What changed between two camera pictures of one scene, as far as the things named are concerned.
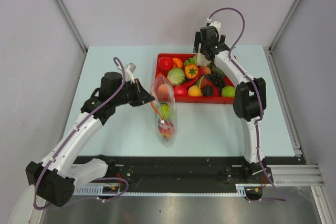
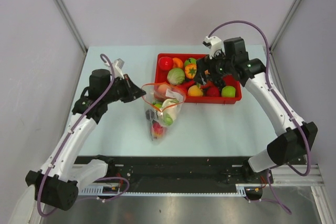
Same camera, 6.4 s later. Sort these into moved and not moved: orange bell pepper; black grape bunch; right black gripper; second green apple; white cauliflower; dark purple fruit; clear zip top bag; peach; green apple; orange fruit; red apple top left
Moved: dark purple fruit; white cauliflower; right black gripper; green apple; clear zip top bag
Not moved: orange bell pepper; orange fruit; red apple top left; second green apple; peach; black grape bunch
